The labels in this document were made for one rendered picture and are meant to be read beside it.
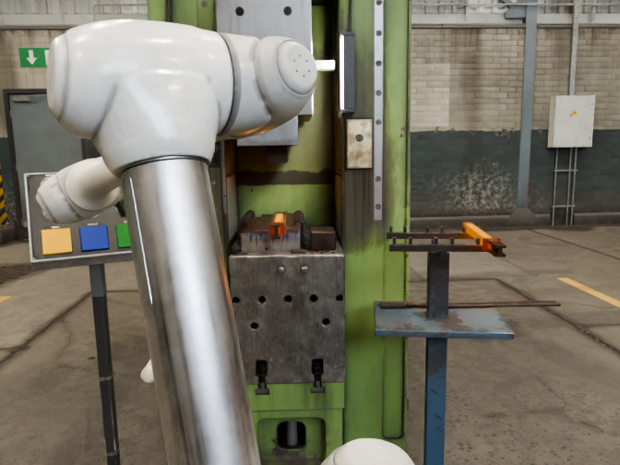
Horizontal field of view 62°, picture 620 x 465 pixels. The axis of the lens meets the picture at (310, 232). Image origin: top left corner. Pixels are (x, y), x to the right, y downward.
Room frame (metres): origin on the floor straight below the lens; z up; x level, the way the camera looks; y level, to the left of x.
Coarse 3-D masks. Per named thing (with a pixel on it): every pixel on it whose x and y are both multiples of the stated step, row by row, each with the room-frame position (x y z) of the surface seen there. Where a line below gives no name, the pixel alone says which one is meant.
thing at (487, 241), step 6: (462, 222) 1.75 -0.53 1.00; (468, 222) 1.74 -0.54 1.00; (468, 228) 1.66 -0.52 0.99; (474, 228) 1.62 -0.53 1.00; (474, 234) 1.56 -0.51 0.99; (480, 234) 1.50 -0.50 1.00; (486, 234) 1.50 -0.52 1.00; (486, 240) 1.40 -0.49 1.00; (492, 240) 1.39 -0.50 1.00; (498, 240) 1.40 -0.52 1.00; (486, 246) 1.40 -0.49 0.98; (492, 246) 1.37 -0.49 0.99; (498, 246) 1.31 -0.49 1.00; (504, 246) 1.31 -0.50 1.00; (492, 252) 1.34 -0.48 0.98; (498, 252) 1.31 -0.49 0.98
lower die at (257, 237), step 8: (264, 216) 2.06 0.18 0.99; (272, 216) 2.06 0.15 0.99; (288, 216) 2.03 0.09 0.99; (256, 224) 1.83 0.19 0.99; (264, 224) 1.83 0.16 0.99; (288, 224) 1.81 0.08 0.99; (296, 224) 1.80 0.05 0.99; (248, 232) 1.71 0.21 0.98; (256, 232) 1.71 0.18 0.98; (264, 232) 1.71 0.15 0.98; (288, 232) 1.71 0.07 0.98; (296, 232) 1.71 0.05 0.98; (248, 240) 1.71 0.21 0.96; (256, 240) 1.71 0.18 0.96; (264, 240) 1.71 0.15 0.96; (272, 240) 1.71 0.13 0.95; (280, 240) 1.71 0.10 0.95; (288, 240) 1.71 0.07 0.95; (296, 240) 1.71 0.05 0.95; (248, 248) 1.71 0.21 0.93; (256, 248) 1.71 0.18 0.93; (264, 248) 1.71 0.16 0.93; (272, 248) 1.71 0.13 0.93; (280, 248) 1.71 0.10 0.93; (288, 248) 1.71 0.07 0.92; (296, 248) 1.71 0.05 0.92
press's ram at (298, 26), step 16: (224, 0) 1.70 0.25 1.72; (240, 0) 1.71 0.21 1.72; (256, 0) 1.71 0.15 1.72; (272, 0) 1.71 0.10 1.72; (288, 0) 1.71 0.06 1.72; (304, 0) 1.71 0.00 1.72; (224, 16) 1.70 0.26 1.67; (240, 16) 1.71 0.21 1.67; (256, 16) 1.71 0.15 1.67; (272, 16) 1.71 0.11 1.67; (288, 16) 1.71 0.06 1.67; (304, 16) 1.71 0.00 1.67; (224, 32) 1.70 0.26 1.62; (240, 32) 1.71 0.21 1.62; (256, 32) 1.71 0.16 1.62; (272, 32) 1.71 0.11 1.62; (288, 32) 1.71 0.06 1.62; (304, 32) 1.71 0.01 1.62; (320, 64) 1.90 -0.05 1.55; (304, 112) 1.71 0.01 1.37
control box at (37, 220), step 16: (32, 176) 1.53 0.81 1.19; (48, 176) 1.54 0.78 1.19; (32, 192) 1.50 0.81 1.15; (32, 208) 1.48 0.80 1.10; (112, 208) 1.57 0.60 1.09; (32, 224) 1.45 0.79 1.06; (48, 224) 1.47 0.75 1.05; (64, 224) 1.49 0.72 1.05; (80, 224) 1.50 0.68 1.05; (96, 224) 1.52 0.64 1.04; (112, 224) 1.54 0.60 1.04; (32, 240) 1.43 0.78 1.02; (112, 240) 1.51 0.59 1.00; (32, 256) 1.41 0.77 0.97; (48, 256) 1.42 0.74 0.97; (64, 256) 1.44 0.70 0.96; (80, 256) 1.46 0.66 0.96; (96, 256) 1.48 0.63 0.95; (112, 256) 1.51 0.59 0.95; (128, 256) 1.54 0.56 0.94
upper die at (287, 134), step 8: (296, 120) 1.71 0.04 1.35; (280, 128) 1.71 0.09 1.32; (288, 128) 1.71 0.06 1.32; (296, 128) 1.71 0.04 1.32; (256, 136) 1.71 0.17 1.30; (264, 136) 1.71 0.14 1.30; (272, 136) 1.71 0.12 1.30; (280, 136) 1.71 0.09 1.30; (288, 136) 1.71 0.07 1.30; (296, 136) 1.71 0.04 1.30; (240, 144) 1.71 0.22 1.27; (248, 144) 1.71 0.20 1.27; (256, 144) 1.71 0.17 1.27; (264, 144) 1.71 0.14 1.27; (272, 144) 1.71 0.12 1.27; (280, 144) 1.71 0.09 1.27; (288, 144) 1.71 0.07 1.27; (296, 144) 1.71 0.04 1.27
